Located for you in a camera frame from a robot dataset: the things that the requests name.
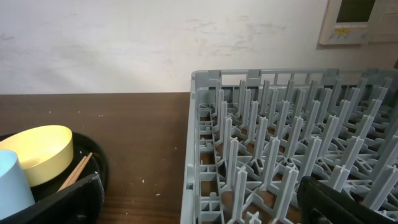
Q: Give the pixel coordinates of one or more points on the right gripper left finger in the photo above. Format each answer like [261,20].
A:
[80,202]

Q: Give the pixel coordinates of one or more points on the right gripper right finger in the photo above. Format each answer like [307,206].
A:
[319,203]

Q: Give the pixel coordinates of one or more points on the wooden chopstick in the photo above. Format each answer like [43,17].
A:
[66,183]
[80,170]

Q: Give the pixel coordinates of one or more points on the yellow bowl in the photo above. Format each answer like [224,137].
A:
[44,152]

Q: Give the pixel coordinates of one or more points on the blue cup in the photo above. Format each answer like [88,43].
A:
[16,194]

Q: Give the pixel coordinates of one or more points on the grey dishwasher rack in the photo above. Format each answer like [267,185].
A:
[254,135]

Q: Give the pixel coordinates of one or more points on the round black tray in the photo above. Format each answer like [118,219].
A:
[82,146]

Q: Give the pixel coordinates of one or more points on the wall control panel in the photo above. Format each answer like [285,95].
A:
[358,22]

